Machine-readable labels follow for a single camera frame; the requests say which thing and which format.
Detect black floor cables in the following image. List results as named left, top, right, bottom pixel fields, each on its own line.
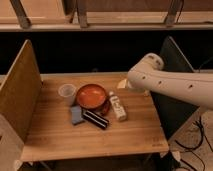
left=174, top=115, right=213, bottom=171

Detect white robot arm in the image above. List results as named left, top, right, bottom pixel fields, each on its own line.
left=117, top=53, right=213, bottom=110

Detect wooden shelf rail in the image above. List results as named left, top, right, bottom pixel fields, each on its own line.
left=0, top=0, right=213, bottom=32

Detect black rectangular box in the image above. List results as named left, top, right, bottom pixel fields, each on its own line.
left=82, top=110, right=109, bottom=130

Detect white bottle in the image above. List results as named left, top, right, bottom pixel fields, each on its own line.
left=109, top=91, right=127, bottom=121

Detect right dark side panel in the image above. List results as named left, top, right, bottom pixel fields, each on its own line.
left=150, top=35, right=200, bottom=140

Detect orange bowl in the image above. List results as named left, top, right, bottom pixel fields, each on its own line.
left=76, top=84, right=107, bottom=109

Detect white ceramic cup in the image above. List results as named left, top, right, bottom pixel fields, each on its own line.
left=58, top=84, right=77, bottom=106

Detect blue-grey sponge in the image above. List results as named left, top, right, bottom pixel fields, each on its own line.
left=70, top=106, right=84, bottom=125

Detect left wooden side panel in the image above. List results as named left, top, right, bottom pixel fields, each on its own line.
left=0, top=40, right=42, bottom=142

